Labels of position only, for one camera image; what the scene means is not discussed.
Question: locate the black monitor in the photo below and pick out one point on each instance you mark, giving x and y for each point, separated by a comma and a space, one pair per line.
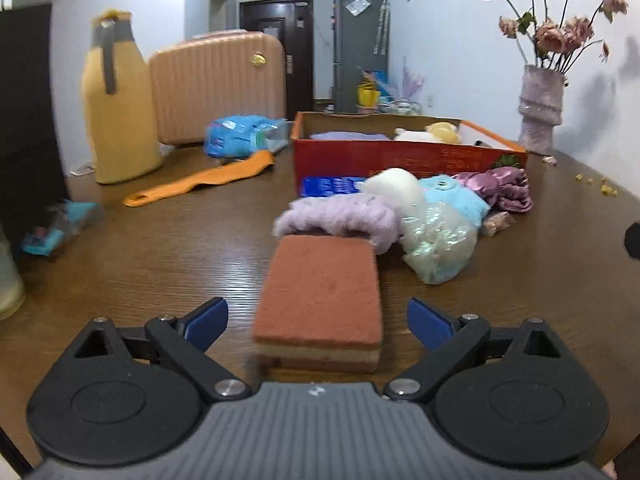
25, 110

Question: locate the white soft ball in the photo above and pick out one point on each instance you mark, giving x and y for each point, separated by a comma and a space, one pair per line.
395, 187

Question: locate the purple dried plant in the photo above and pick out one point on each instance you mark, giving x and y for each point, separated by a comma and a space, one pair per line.
412, 80

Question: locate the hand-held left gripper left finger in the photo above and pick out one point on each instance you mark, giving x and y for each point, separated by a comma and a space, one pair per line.
207, 320

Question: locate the brown scrub sponge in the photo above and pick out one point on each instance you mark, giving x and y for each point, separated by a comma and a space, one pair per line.
320, 290

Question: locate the yellow cup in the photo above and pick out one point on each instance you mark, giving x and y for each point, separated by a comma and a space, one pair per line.
367, 95

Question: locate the clear bag with blue packet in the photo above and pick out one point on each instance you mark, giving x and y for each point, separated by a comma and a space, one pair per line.
50, 235

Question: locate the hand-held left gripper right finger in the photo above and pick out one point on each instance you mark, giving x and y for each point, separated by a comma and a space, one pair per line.
430, 327

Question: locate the light purple towel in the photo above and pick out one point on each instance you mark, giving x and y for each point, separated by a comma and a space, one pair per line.
350, 135

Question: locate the yellow plush toy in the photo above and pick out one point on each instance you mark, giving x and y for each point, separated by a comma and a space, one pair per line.
444, 132

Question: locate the grey refrigerator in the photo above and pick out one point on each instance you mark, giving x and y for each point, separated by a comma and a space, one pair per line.
360, 60

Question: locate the white plush toy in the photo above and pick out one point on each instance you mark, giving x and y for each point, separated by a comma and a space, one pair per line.
410, 135

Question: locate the red cardboard box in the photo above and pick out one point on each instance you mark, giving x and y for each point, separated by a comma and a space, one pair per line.
400, 155

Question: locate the scattered dried petals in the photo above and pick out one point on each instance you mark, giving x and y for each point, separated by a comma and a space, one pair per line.
607, 190

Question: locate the folded umbrella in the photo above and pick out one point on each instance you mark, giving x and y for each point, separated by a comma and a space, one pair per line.
382, 25

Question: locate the purple fluffy headband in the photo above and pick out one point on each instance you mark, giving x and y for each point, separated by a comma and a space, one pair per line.
340, 212

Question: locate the small brown wrapped item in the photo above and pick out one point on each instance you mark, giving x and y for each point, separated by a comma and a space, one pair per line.
495, 222

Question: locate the pale pink vase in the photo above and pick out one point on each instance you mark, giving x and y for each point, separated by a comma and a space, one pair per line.
542, 110

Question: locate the yellow thermos jug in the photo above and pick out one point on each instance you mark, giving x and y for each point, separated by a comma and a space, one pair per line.
120, 130

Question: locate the clear plastic bag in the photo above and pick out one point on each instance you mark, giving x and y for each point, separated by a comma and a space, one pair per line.
437, 245

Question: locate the dark brown door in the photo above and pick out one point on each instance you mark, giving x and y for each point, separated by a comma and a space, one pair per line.
270, 20

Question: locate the light blue plush toy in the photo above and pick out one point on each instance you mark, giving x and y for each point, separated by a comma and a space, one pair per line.
460, 200

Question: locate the paper sheet on refrigerator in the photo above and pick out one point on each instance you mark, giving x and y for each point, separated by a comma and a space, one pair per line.
358, 5

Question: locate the blue packet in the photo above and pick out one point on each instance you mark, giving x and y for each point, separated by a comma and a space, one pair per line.
330, 186

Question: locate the white container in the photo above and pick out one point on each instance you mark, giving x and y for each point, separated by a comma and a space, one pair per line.
10, 285

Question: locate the blue tissue pack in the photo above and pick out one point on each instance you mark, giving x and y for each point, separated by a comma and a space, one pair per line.
235, 135

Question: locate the pink hard-shell suitcase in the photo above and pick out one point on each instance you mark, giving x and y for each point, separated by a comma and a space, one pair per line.
215, 85

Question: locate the dried pink roses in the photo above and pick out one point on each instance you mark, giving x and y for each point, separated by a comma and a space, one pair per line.
550, 35

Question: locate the pink satin cloth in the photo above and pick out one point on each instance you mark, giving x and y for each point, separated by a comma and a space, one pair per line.
505, 190

